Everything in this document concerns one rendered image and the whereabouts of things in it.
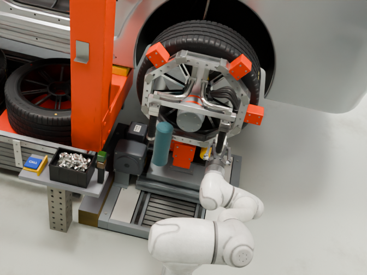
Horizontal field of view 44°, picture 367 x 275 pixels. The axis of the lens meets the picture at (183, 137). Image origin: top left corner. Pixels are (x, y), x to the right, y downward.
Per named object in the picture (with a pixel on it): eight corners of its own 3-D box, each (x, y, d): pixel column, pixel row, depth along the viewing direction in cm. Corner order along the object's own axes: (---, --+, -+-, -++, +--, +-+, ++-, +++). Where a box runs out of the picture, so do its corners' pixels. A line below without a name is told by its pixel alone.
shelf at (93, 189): (108, 175, 249) (108, 171, 247) (98, 198, 236) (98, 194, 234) (32, 157, 251) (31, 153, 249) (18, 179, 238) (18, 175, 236)
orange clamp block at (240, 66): (238, 72, 228) (252, 63, 223) (237, 81, 222) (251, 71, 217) (229, 63, 225) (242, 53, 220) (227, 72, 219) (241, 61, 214)
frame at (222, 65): (234, 147, 258) (259, 66, 222) (233, 155, 253) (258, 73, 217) (141, 125, 260) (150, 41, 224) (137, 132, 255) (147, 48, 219)
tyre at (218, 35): (243, 129, 281) (276, 35, 237) (241, 155, 263) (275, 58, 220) (140, 103, 282) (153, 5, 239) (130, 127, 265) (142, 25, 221)
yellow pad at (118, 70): (132, 65, 286) (132, 58, 282) (126, 77, 275) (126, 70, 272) (110, 60, 286) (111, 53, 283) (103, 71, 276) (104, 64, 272)
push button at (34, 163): (42, 162, 244) (42, 159, 243) (36, 171, 239) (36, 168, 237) (29, 159, 244) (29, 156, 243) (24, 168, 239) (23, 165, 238)
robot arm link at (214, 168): (222, 188, 204) (223, 179, 209) (226, 174, 198) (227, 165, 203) (201, 183, 205) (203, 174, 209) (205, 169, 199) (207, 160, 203)
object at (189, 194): (219, 168, 314) (222, 158, 308) (212, 208, 287) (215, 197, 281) (148, 151, 316) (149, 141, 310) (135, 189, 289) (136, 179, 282)
